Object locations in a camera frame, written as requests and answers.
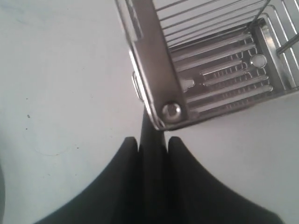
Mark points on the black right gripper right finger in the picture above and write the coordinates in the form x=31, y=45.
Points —
x=203, y=199

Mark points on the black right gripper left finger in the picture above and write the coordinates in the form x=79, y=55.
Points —
x=112, y=198

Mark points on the black kitchen knife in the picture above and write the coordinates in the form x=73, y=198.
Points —
x=152, y=149

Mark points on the round stainless steel plate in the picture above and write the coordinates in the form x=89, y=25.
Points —
x=2, y=196

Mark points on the steel wire utensil rack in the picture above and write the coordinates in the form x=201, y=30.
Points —
x=195, y=60

